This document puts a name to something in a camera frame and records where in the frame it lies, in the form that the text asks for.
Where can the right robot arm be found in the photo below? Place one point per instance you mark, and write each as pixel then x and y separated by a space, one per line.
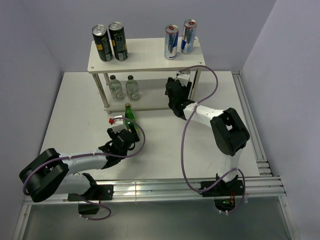
pixel 229 132

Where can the clear soda bottle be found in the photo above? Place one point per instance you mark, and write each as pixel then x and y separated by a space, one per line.
pixel 116 88
pixel 132 89

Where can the black can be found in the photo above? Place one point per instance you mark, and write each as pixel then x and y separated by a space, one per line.
pixel 118 39
pixel 102 42

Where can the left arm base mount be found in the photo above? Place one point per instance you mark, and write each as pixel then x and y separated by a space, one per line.
pixel 93 199

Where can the black can left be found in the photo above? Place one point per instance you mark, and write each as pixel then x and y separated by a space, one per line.
pixel 102 42

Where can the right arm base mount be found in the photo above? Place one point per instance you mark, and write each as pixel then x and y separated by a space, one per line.
pixel 227 197

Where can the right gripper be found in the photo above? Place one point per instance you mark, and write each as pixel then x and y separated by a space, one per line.
pixel 186 89

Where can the green glass bottle front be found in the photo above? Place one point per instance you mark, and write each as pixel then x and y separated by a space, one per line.
pixel 129 115

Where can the aluminium rail frame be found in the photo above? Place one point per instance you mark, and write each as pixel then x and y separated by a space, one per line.
pixel 151 201

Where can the silver can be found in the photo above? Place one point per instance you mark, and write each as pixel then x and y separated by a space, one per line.
pixel 188 36
pixel 171 41

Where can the black can right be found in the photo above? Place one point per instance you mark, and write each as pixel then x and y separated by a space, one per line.
pixel 118 39

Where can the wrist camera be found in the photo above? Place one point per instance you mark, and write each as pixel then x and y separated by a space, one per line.
pixel 118 123
pixel 183 77

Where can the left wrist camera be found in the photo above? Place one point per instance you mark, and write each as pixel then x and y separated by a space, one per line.
pixel 118 123

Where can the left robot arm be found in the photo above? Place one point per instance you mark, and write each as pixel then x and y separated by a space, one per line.
pixel 56 173

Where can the white two-tier shelf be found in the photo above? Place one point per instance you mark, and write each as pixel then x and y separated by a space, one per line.
pixel 148 66

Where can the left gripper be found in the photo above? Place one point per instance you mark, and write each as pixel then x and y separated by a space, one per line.
pixel 112 134

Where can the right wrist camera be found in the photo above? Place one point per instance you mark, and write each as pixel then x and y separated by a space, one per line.
pixel 183 77

